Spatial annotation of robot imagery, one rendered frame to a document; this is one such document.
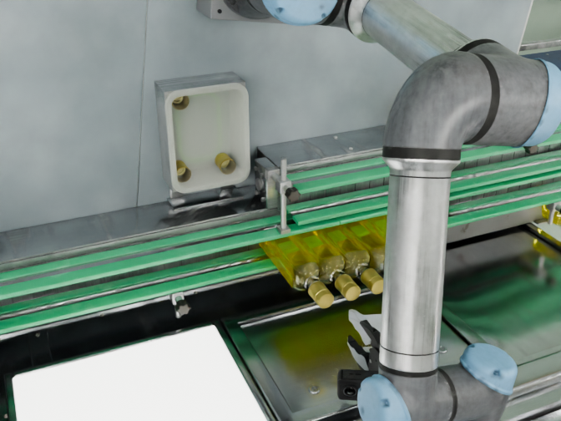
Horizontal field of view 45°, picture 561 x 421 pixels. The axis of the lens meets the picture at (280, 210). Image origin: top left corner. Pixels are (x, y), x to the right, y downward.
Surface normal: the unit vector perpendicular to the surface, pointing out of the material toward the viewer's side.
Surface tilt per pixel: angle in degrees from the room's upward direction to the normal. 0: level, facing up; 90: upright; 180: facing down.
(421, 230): 33
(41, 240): 90
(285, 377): 90
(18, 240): 90
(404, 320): 50
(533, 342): 90
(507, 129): 23
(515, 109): 7
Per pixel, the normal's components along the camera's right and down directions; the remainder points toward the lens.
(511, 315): 0.00, -0.89
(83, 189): 0.40, 0.43
